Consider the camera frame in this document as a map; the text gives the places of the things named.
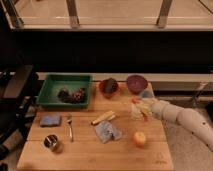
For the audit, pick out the yellow banana piece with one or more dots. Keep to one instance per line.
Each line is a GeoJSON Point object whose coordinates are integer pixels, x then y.
{"type": "Point", "coordinates": [107, 116]}

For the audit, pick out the small metal tin can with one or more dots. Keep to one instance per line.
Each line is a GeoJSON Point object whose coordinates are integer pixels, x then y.
{"type": "Point", "coordinates": [53, 143]}

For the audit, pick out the red bowl with contents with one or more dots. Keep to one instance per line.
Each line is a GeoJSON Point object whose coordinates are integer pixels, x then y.
{"type": "Point", "coordinates": [108, 87]}

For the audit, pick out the dark pine cones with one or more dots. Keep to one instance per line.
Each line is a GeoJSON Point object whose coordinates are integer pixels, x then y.
{"type": "Point", "coordinates": [75, 97]}

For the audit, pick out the blue sponge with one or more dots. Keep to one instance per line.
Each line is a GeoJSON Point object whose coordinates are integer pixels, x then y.
{"type": "Point", "coordinates": [50, 120]}

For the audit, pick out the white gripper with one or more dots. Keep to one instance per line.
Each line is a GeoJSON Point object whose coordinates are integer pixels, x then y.
{"type": "Point", "coordinates": [156, 108]}

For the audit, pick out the orange yellow apple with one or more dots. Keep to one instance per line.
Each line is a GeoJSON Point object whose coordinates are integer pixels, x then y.
{"type": "Point", "coordinates": [139, 139]}

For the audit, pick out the purple bowl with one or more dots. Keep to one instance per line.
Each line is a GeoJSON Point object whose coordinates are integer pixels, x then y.
{"type": "Point", "coordinates": [136, 83]}

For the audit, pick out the orange red pepper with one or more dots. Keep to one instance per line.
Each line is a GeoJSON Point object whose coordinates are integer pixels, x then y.
{"type": "Point", "coordinates": [136, 100]}

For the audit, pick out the light blue small cup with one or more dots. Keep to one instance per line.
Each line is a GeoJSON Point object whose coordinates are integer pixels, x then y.
{"type": "Point", "coordinates": [146, 94]}

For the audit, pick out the wooden cutting board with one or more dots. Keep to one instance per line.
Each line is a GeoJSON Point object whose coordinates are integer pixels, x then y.
{"type": "Point", "coordinates": [86, 152]}

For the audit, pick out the white paper cup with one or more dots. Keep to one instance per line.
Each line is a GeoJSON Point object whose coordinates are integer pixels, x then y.
{"type": "Point", "coordinates": [135, 111]}

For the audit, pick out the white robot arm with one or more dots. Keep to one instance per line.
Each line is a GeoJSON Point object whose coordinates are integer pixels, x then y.
{"type": "Point", "coordinates": [188, 118]}

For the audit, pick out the green plastic tray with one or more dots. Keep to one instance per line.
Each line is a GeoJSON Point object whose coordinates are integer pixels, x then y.
{"type": "Point", "coordinates": [53, 83]}

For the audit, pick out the grey blue cloth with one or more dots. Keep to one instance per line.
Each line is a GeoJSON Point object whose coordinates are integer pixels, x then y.
{"type": "Point", "coordinates": [106, 131]}

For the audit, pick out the black equipment at left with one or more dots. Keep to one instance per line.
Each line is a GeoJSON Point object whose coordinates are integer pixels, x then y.
{"type": "Point", "coordinates": [17, 92]}

